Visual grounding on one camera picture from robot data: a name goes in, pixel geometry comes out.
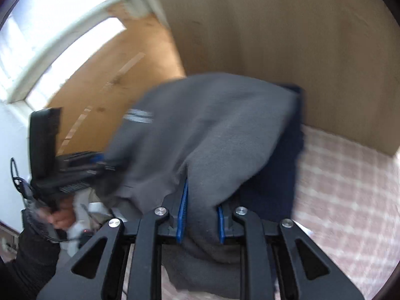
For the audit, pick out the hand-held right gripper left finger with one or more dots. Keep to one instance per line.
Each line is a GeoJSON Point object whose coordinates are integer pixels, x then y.
{"type": "Point", "coordinates": [182, 212]}

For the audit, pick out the wooden board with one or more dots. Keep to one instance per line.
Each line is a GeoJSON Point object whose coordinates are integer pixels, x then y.
{"type": "Point", "coordinates": [125, 68]}

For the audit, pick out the person's left hand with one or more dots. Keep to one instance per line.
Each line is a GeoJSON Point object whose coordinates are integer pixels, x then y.
{"type": "Point", "coordinates": [64, 217]}

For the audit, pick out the navy folded garment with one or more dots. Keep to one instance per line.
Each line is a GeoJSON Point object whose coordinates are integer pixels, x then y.
{"type": "Point", "coordinates": [275, 178]}

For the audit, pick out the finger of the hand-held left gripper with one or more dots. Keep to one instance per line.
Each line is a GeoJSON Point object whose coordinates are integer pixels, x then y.
{"type": "Point", "coordinates": [90, 165]}

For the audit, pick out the person's left forearm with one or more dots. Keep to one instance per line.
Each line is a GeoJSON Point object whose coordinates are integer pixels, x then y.
{"type": "Point", "coordinates": [28, 262]}

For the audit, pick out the dark grey printed t-shirt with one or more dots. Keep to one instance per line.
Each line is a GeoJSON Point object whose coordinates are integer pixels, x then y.
{"type": "Point", "coordinates": [218, 131]}

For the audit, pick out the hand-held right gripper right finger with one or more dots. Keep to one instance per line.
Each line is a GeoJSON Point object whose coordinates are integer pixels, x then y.
{"type": "Point", "coordinates": [221, 225]}

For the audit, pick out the pink plaid mat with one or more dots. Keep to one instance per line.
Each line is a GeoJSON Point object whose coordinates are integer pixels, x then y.
{"type": "Point", "coordinates": [343, 209]}

